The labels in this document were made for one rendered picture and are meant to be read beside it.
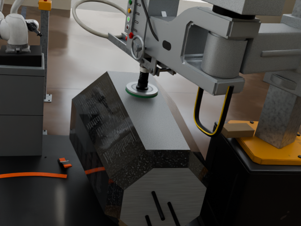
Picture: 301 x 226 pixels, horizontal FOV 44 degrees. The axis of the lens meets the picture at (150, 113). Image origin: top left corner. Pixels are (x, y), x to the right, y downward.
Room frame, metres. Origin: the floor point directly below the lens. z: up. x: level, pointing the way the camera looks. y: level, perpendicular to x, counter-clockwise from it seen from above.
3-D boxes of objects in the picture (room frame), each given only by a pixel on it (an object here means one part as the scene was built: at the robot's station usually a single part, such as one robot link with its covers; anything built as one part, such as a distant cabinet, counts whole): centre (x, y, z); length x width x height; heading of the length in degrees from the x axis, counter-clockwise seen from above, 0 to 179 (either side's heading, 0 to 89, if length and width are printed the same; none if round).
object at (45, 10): (3.83, 1.23, 0.54); 0.20 x 0.20 x 1.09; 15
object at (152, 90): (2.34, 0.08, 0.92); 0.21 x 0.21 x 0.01
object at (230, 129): (2.18, -0.56, 0.81); 0.20 x 0.10 x 0.05; 113
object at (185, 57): (2.01, -0.14, 1.35); 0.74 x 0.23 x 0.49; 36
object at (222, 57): (1.80, -0.30, 1.39); 0.19 x 0.19 x 0.20
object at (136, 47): (2.17, 0.11, 1.24); 0.15 x 0.10 x 0.15; 36
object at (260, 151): (2.19, -0.82, 0.76); 0.49 x 0.49 x 0.05; 15
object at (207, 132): (1.80, -0.30, 1.10); 0.23 x 0.03 x 0.32; 36
